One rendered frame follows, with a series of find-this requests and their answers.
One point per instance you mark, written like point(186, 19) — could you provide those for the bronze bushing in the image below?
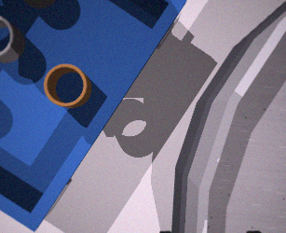
point(51, 80)

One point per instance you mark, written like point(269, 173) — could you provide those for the silver metal bushing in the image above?
point(16, 43)

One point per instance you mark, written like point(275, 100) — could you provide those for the grey metal bushing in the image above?
point(39, 3)

